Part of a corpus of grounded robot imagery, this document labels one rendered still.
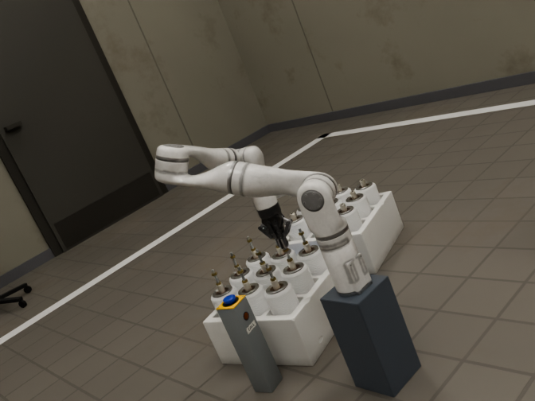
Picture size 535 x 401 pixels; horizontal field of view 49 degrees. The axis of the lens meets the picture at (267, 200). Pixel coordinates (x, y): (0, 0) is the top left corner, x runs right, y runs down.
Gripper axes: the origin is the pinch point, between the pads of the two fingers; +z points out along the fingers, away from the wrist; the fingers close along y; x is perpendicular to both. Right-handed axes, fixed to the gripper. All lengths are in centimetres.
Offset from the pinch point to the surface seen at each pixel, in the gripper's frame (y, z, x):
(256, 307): -9.6, 15.0, -14.6
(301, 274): 3.8, 11.4, -2.7
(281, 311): 0.7, 16.1, -16.5
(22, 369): -154, 35, -17
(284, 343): -1.1, 26.2, -19.4
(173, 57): -234, -70, 291
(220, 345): -29.0, 27.1, -17.6
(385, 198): 11, 17, 67
